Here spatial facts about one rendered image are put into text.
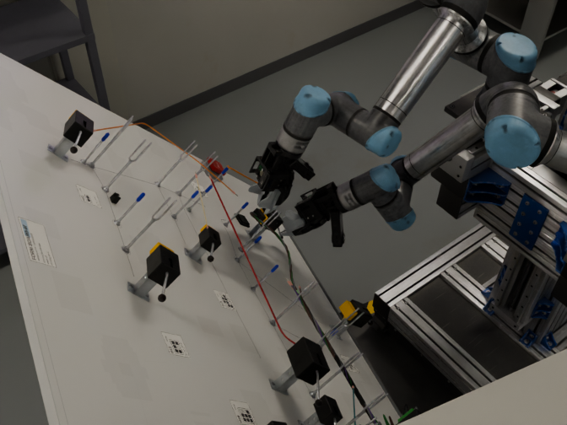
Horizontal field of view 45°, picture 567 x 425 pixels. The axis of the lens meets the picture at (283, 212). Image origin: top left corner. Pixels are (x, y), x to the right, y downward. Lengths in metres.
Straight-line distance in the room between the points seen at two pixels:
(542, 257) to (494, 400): 1.53
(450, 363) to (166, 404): 1.69
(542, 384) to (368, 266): 2.46
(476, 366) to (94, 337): 1.82
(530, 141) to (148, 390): 0.95
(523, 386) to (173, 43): 3.14
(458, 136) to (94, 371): 1.10
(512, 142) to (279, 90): 2.63
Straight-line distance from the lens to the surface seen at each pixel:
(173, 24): 3.61
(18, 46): 2.79
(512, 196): 2.15
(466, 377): 2.63
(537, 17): 4.33
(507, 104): 1.61
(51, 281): 1.11
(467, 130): 1.76
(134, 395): 1.06
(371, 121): 1.57
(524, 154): 1.59
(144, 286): 1.23
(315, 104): 1.54
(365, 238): 3.25
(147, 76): 3.67
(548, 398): 0.71
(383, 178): 1.73
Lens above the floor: 2.43
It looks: 47 degrees down
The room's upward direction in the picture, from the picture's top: 1 degrees clockwise
